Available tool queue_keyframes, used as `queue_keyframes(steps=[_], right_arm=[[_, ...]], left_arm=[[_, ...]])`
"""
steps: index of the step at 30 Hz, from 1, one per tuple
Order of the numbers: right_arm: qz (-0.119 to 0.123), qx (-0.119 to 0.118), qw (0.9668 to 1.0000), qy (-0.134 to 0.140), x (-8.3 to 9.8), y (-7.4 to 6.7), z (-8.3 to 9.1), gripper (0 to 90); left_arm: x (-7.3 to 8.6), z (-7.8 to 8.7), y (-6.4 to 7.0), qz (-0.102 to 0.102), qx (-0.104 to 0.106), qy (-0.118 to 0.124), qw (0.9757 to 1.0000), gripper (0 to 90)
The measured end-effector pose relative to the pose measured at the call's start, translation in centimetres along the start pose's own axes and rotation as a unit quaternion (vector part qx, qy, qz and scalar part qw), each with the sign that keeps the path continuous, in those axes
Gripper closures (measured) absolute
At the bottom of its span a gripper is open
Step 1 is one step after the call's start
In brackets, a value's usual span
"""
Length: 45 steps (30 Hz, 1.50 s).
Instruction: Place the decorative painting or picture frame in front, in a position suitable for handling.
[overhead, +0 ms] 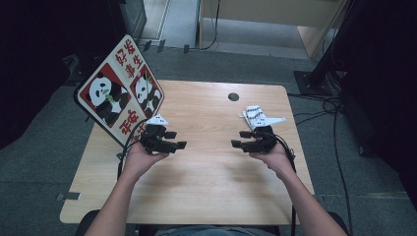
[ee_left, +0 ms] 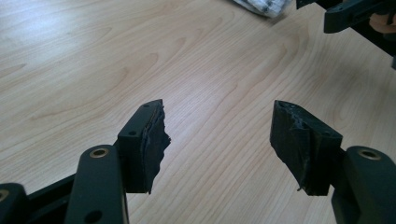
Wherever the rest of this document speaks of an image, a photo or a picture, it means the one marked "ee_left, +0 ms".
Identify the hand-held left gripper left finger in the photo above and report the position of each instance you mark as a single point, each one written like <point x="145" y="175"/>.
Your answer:
<point x="137" y="155"/>

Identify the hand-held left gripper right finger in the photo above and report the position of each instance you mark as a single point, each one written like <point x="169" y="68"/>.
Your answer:
<point x="299" y="146"/>

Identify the white grey patterned cloth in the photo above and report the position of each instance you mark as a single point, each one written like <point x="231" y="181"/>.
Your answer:
<point x="264" y="6"/>

